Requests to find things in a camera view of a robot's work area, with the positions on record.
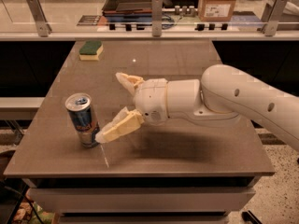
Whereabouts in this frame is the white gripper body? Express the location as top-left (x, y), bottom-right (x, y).
top-left (134, 78), bottom-right (168, 125)

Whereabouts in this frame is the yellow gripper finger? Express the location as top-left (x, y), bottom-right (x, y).
top-left (116, 73), bottom-right (144, 95)
top-left (95, 107), bottom-right (145, 144)

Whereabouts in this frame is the red bull can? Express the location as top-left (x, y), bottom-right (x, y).
top-left (65, 93), bottom-right (100, 148)

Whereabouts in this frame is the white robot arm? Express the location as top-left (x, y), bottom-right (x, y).
top-left (95, 64), bottom-right (299, 151)

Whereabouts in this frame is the green yellow sponge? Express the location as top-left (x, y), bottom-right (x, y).
top-left (79, 40), bottom-right (104, 61)

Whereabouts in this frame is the black orange tray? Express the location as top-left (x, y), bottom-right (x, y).
top-left (102, 0), bottom-right (152, 15)

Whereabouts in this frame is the cardboard box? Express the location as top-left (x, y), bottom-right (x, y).
top-left (198, 0), bottom-right (236, 21)

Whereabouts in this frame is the middle metal bracket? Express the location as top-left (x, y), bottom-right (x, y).
top-left (151, 0), bottom-right (163, 37)

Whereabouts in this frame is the metal bracket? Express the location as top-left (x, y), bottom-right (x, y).
top-left (262, 0), bottom-right (289, 36)
top-left (26, 0), bottom-right (51, 37)
top-left (151, 0), bottom-right (163, 37)

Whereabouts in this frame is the left metal bracket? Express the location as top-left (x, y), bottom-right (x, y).
top-left (26, 0), bottom-right (51, 37)

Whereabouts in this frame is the right metal bracket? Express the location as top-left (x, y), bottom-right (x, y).
top-left (262, 0), bottom-right (289, 36)

